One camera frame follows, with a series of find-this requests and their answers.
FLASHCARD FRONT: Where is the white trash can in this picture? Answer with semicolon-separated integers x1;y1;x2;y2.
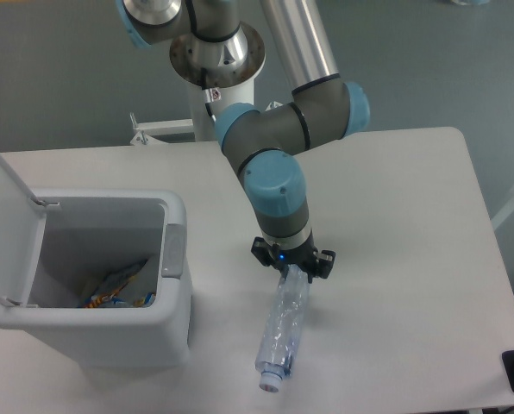
0;189;191;368

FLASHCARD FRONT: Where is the colourful raccoon snack bag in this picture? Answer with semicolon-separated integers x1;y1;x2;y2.
77;260;156;309

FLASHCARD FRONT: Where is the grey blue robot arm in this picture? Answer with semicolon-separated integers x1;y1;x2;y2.
116;1;370;279

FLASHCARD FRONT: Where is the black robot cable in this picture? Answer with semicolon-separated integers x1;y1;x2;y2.
183;0;223;130

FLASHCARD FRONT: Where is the crushed clear plastic bottle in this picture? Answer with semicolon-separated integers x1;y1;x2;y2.
254;265;310;393

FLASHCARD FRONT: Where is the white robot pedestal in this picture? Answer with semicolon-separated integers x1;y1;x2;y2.
128;21;287;147

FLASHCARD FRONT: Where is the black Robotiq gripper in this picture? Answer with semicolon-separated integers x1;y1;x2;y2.
251;236;335;284

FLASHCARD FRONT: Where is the white trash can lid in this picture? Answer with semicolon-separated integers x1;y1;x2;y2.
0;154;47;306

